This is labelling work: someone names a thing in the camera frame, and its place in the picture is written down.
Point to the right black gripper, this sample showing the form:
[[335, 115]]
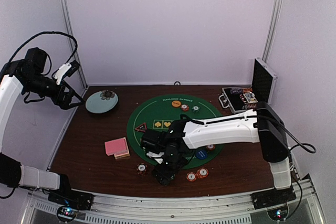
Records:
[[163, 176]]

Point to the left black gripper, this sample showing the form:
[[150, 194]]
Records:
[[63, 103]]

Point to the black white chip stack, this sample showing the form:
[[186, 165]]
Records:
[[142, 169]]

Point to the red chips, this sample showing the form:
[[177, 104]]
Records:
[[210, 147], [184, 107], [191, 176]]

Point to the orange chip stack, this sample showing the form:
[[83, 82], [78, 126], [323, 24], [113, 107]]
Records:
[[202, 173]]

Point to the blue small blind button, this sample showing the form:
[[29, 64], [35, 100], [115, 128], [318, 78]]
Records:
[[201, 154]]

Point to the triangular black red dealer button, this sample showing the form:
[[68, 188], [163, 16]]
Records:
[[141, 128]]

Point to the red playing card deck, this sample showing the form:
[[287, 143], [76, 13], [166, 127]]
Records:
[[116, 147]]

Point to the orange big blind button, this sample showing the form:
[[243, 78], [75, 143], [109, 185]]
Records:
[[176, 103]]

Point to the green chips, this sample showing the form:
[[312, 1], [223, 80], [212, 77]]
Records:
[[195, 108]]

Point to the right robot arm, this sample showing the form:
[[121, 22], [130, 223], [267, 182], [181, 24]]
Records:
[[259, 125]]

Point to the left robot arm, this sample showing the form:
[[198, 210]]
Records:
[[23, 77]]

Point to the light blue flower plate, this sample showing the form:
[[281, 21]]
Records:
[[101, 102]]

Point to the playing card box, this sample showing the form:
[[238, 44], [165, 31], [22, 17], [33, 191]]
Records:
[[122, 155]]

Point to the round green poker mat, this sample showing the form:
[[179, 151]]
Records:
[[158, 113]]

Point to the aluminium poker chip case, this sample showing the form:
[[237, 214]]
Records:
[[242, 98]]

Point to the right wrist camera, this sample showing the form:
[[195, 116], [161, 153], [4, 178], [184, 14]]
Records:
[[157, 157]]

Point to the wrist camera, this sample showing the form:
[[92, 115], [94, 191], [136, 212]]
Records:
[[157, 157], [66, 70]]

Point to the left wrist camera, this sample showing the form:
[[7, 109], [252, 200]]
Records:
[[66, 70]]

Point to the aluminium front rail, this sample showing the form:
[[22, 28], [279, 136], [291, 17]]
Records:
[[234, 208]]

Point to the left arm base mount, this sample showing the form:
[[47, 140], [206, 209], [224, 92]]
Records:
[[75, 199]]

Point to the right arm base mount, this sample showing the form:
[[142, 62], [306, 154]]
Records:
[[272, 197]]

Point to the left aluminium frame post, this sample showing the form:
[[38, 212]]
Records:
[[69, 30]]

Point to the aluminium frame post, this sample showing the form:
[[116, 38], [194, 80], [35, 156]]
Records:
[[272, 29], [69, 30]]

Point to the right aluminium frame post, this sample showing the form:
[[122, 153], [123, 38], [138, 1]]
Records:
[[272, 29]]

